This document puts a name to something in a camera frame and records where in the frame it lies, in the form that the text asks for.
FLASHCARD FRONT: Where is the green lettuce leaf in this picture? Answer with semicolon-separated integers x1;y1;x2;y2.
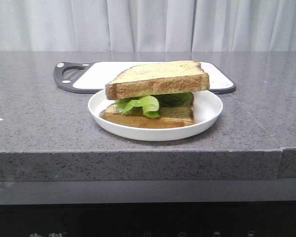
114;92;194;119

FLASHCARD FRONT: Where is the bread slice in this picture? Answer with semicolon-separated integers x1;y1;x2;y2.
105;60;210;100
99;103;194;128

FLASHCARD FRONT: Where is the white round plate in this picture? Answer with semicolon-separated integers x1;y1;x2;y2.
88;90;223;141

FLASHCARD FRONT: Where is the white cutting board grey rim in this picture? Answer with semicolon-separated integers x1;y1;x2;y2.
53;61;236;94

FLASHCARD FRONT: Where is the white curtain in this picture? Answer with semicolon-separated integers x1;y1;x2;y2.
0;0;296;52

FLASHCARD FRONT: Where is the black appliance control panel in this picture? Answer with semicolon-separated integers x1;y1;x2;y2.
0;202;296;237

